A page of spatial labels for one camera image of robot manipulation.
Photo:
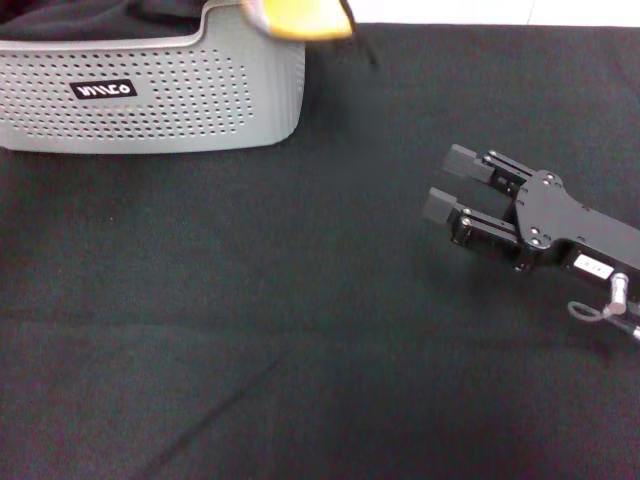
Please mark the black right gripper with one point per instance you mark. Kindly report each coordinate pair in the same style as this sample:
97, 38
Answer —
590, 225

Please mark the gray yellow towel black trim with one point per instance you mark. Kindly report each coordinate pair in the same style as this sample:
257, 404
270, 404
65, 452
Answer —
305, 20

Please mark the gray perforated plastic storage box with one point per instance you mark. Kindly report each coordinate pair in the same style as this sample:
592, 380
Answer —
175, 115

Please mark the silver connector plug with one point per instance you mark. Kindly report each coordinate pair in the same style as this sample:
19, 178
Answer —
617, 295

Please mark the black knit cloth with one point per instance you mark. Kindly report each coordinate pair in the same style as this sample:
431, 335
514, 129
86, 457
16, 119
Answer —
75, 20

